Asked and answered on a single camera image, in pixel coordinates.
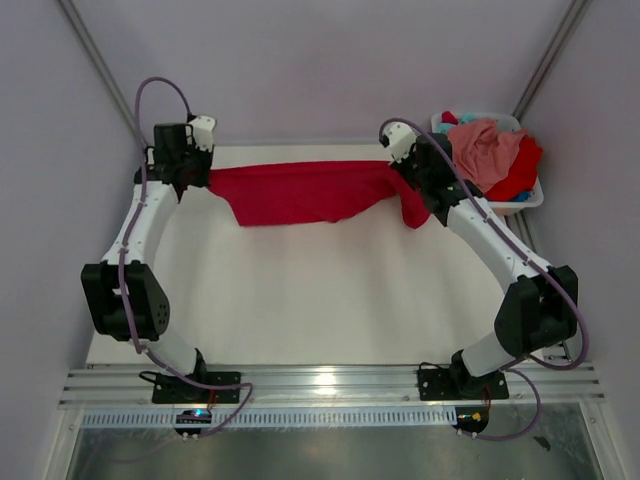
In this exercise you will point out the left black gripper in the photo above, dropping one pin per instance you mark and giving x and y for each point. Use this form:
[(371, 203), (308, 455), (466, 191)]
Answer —
[(205, 156)]

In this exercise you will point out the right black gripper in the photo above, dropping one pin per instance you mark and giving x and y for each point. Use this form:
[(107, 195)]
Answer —
[(404, 165)]

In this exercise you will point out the crimson red t shirt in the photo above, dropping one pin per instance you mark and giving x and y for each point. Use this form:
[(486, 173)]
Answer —
[(313, 192)]

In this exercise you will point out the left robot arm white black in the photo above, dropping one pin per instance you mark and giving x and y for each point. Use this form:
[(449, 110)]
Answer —
[(125, 299)]

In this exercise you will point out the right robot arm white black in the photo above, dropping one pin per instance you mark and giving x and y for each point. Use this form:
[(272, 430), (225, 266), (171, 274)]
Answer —
[(539, 305)]

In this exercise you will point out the salmon pink t shirt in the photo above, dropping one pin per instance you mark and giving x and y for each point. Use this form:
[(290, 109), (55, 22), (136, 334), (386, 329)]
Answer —
[(483, 153)]

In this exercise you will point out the white plastic laundry basket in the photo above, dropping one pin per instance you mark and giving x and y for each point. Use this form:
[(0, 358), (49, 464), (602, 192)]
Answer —
[(525, 198)]

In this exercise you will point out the bright red t shirt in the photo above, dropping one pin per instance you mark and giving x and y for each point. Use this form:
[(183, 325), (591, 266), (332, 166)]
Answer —
[(520, 172)]

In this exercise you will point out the right controller board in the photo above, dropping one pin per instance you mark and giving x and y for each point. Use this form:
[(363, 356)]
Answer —
[(471, 420)]

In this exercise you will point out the controller board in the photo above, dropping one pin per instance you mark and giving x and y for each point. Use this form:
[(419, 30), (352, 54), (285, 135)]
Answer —
[(192, 422), (471, 420)]

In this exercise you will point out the left controller board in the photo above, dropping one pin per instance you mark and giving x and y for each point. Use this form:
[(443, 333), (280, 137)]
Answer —
[(192, 422)]

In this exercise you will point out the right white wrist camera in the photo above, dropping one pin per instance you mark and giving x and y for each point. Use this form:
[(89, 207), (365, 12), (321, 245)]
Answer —
[(397, 138)]

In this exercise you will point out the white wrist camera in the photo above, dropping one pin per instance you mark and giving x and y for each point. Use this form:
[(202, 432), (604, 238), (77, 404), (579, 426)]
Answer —
[(397, 138), (201, 132)]

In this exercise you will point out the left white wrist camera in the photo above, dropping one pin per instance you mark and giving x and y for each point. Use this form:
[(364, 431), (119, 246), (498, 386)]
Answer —
[(201, 132)]

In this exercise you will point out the aluminium side rail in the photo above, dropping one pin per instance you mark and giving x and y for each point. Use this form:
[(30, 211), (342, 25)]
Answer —
[(518, 223)]

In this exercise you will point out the left corner aluminium post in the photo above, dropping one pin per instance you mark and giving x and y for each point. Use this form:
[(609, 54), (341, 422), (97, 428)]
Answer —
[(94, 56)]

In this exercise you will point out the corner aluminium post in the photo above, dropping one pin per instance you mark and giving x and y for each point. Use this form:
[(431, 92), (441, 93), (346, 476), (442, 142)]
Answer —
[(562, 34), (94, 56)]

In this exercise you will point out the right corner aluminium post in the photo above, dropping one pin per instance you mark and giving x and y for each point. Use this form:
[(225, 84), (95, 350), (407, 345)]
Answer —
[(562, 34)]

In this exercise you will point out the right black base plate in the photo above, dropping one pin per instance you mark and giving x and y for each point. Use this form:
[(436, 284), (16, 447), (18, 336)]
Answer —
[(437, 382)]

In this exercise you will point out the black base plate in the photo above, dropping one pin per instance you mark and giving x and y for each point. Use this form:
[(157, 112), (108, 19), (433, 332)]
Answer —
[(172, 390), (437, 382)]

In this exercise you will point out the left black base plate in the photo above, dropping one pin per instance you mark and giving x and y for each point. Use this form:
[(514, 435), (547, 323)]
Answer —
[(172, 390)]

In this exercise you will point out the aluminium front rail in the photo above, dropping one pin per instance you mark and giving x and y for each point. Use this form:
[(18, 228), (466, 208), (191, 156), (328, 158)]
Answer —
[(323, 386)]

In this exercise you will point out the grey slotted cable duct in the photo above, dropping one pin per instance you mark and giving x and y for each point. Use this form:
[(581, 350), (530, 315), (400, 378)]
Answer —
[(292, 417)]

